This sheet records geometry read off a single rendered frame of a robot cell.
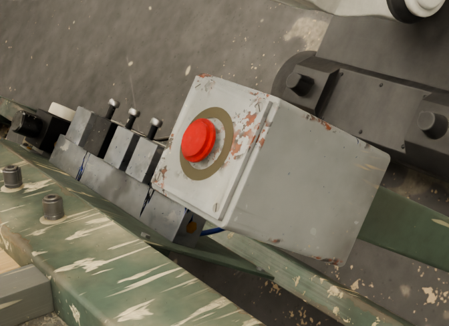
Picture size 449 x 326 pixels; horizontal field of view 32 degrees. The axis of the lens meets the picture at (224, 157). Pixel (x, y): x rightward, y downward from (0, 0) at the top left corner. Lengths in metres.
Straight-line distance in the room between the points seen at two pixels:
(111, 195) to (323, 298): 0.57
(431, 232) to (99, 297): 0.37
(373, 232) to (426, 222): 0.09
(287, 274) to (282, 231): 0.91
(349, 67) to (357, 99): 0.08
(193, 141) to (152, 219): 0.37
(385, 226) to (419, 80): 0.74
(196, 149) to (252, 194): 0.06
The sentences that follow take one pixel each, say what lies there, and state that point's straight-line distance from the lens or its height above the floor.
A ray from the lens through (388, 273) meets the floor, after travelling 1.69.
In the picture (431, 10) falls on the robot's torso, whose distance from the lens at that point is 1.51.
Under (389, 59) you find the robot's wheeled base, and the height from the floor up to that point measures 0.17.
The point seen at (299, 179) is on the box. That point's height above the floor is 0.87.
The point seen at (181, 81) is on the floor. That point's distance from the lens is 2.36.
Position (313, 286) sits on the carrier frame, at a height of 0.18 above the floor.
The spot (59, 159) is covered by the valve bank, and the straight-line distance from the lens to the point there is 1.28.
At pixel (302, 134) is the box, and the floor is 0.88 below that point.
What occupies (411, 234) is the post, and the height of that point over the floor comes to 0.64.
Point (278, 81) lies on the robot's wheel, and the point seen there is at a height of 0.20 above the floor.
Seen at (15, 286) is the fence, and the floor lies 0.93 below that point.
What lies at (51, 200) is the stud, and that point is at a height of 0.87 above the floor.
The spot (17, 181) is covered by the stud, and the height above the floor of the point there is 0.86.
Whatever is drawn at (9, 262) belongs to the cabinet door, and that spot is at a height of 0.90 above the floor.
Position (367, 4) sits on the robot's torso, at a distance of 1.44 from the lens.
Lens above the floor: 1.37
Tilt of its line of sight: 40 degrees down
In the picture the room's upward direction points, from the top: 68 degrees counter-clockwise
